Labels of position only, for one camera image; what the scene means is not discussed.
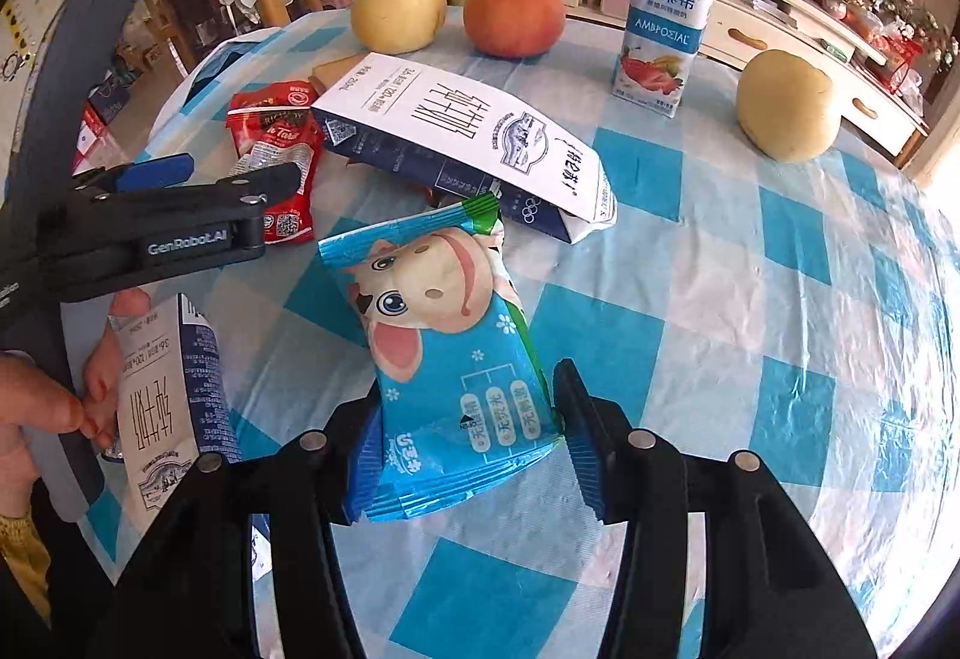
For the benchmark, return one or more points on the person's left hand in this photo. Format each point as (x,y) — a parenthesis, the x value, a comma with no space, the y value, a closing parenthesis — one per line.
(37,397)

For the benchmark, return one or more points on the blue cartoon snack packet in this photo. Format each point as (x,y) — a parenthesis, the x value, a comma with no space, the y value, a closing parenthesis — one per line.
(442,344)

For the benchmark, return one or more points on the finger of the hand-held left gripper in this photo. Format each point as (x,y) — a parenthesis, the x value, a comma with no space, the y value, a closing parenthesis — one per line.
(225,194)
(154,170)

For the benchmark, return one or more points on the white yogurt drink bottle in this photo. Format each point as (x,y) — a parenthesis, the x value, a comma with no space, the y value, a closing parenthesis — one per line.
(664,22)

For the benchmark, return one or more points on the yellow pear with stem dimple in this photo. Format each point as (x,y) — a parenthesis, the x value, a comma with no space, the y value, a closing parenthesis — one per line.
(397,11)

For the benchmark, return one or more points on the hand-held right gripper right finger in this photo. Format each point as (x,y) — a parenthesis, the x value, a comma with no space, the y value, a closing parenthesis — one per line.
(574,449)

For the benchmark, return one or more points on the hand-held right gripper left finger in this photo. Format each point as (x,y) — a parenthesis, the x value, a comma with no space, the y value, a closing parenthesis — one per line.
(364,449)

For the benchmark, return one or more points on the white and navy milk carton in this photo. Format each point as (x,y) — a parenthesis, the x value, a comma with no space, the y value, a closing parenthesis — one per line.
(161,404)
(450,127)

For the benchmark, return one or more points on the red apple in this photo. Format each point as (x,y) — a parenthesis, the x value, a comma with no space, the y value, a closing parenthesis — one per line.
(514,14)

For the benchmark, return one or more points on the white and blue cloth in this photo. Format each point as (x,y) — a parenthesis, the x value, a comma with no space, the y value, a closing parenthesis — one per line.
(225,56)

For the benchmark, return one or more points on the bright red snack packet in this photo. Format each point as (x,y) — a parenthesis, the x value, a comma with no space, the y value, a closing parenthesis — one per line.
(270,134)

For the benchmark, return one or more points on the round yellow pear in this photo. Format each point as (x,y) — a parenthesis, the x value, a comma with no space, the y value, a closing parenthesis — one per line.
(787,104)

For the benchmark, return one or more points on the red gift bag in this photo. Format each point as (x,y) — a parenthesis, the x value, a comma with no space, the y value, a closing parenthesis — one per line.
(896,59)

